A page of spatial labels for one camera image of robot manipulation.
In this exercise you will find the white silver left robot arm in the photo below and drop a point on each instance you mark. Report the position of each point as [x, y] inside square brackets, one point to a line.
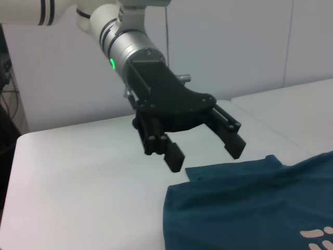
[130, 49]

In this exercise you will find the teal printed t-shirt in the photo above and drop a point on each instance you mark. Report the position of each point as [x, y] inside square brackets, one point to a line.
[234, 208]

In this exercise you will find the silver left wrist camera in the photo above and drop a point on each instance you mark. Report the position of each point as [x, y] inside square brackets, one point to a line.
[135, 18]

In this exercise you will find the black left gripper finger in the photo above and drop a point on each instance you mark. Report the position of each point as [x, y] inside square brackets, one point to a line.
[234, 145]

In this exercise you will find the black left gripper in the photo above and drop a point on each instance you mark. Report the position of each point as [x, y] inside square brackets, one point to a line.
[166, 88]

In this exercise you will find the dark background equipment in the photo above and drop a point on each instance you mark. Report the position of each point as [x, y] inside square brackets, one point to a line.
[4, 62]

